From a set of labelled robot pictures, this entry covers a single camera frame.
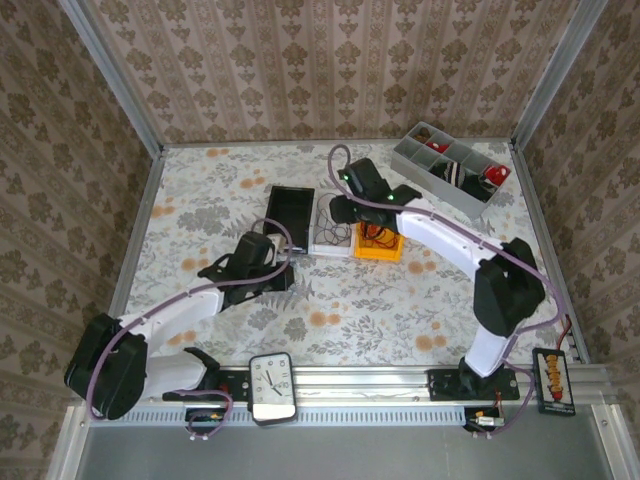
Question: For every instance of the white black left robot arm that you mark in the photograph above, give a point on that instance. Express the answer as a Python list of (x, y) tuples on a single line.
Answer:
[(170, 315)]

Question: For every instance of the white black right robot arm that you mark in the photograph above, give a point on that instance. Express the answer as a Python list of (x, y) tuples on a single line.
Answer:
[(440, 235)]

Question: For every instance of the white plastic bin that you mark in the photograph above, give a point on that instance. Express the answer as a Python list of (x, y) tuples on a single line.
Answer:
[(330, 248)]

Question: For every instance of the black plastic bin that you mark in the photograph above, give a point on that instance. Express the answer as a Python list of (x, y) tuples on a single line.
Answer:
[(292, 215)]

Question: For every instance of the yellow plastic bin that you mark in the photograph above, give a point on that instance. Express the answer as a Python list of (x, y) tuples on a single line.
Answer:
[(377, 253)]

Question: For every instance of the grey compartment organizer tray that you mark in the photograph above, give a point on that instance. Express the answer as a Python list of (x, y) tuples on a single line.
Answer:
[(415, 157)]

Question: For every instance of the brown item in tray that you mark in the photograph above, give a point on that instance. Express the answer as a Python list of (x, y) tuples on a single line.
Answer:
[(423, 134)]

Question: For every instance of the small red white item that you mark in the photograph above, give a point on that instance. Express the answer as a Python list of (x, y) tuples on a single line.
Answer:
[(439, 146)]

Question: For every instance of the black white striped item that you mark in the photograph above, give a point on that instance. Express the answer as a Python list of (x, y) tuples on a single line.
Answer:
[(450, 172)]

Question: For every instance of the black item in tray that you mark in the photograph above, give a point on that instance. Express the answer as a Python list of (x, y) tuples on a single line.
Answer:
[(480, 189)]

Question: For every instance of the black white analog clock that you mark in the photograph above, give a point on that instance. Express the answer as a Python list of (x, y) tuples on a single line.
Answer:
[(272, 387)]

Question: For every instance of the large red white item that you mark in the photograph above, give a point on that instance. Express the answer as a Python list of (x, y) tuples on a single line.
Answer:
[(496, 174)]

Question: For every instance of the black box with orange print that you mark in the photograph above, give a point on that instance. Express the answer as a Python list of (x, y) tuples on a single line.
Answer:
[(553, 382)]

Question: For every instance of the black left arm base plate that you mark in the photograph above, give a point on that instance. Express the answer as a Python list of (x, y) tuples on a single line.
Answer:
[(235, 387)]

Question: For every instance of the aluminium table edge rail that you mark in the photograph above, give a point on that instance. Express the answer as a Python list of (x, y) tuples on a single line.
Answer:
[(545, 230), (140, 220)]

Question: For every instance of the aluminium mounting rail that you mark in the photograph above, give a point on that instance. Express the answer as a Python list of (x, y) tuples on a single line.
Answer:
[(350, 385)]

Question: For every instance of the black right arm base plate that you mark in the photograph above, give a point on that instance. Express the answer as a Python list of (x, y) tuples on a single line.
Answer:
[(445, 387)]

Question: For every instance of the aluminium frame post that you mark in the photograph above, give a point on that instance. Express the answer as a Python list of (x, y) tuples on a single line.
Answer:
[(555, 70), (115, 85)]

